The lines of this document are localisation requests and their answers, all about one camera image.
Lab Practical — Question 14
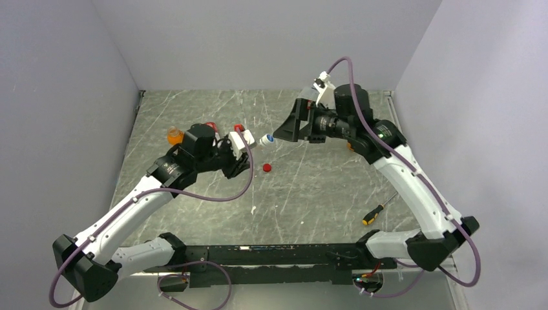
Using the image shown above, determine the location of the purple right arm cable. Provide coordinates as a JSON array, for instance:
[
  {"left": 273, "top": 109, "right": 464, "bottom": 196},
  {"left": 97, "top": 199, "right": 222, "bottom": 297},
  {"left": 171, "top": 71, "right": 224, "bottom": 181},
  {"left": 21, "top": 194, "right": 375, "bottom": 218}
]
[{"left": 327, "top": 56, "right": 481, "bottom": 299}]

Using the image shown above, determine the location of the clear plastic organizer box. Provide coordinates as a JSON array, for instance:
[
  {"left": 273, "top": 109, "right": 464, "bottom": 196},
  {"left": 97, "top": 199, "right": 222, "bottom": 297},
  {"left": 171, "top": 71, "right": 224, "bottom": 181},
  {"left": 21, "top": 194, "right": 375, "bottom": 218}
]
[{"left": 297, "top": 87, "right": 319, "bottom": 101}]

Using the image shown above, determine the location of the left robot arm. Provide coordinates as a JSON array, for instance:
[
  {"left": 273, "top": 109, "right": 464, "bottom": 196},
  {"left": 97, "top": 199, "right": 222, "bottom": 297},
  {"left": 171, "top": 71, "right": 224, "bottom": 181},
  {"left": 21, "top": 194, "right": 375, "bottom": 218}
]
[{"left": 49, "top": 123, "right": 257, "bottom": 308}]

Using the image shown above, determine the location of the small clear orange bottle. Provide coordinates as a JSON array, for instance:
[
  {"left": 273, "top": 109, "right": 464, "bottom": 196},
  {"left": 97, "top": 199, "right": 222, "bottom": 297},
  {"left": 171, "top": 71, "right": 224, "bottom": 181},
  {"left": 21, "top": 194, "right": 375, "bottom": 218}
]
[{"left": 167, "top": 126, "right": 184, "bottom": 145}]

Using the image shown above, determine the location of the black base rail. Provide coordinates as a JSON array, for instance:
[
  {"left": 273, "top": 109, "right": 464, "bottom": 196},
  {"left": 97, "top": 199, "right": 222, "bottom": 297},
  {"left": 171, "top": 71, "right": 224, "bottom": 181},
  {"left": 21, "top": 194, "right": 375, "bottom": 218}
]
[{"left": 149, "top": 243, "right": 397, "bottom": 288}]

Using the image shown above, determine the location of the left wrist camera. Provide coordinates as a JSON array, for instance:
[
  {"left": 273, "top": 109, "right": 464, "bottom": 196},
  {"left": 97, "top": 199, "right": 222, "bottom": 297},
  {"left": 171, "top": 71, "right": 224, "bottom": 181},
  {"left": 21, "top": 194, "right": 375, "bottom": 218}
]
[{"left": 228, "top": 124, "right": 255, "bottom": 158}]

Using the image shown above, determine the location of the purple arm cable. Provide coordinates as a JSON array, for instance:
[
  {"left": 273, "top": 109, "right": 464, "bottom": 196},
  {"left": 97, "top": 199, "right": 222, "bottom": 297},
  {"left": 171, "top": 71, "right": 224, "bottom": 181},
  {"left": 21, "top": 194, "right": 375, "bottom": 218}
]
[
  {"left": 327, "top": 56, "right": 481, "bottom": 299},
  {"left": 48, "top": 130, "right": 255, "bottom": 310}
]

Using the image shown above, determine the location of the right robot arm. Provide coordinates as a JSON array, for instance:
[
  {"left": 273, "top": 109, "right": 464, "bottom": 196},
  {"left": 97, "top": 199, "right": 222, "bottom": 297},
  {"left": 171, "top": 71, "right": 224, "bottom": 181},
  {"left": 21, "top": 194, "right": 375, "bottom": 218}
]
[{"left": 273, "top": 84, "right": 479, "bottom": 271}]

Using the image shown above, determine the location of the blue white bottle cap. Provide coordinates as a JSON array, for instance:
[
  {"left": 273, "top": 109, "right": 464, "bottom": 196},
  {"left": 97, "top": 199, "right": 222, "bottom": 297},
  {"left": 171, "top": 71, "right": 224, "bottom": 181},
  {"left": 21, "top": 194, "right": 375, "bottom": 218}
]
[{"left": 258, "top": 134, "right": 275, "bottom": 147}]

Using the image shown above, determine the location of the black yellow screwdriver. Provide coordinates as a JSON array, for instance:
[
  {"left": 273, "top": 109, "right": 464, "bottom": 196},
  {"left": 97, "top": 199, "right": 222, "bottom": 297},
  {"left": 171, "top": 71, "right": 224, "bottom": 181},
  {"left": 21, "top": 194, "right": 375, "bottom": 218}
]
[{"left": 362, "top": 192, "right": 398, "bottom": 225}]

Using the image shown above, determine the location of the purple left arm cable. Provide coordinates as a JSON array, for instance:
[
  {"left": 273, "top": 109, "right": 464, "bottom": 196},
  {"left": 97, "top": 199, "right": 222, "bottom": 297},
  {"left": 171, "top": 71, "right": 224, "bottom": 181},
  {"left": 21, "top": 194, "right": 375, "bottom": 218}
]
[{"left": 48, "top": 130, "right": 255, "bottom": 310}]

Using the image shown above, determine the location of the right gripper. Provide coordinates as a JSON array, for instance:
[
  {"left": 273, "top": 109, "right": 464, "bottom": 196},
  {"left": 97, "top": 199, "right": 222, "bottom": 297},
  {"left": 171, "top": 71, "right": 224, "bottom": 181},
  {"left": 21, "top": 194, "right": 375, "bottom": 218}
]
[{"left": 273, "top": 98, "right": 353, "bottom": 143}]

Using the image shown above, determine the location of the clear red-label water bottle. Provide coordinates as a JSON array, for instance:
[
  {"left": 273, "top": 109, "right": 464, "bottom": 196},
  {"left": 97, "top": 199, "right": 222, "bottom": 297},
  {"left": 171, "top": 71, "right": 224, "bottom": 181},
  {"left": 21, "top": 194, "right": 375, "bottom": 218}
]
[{"left": 205, "top": 122, "right": 220, "bottom": 140}]

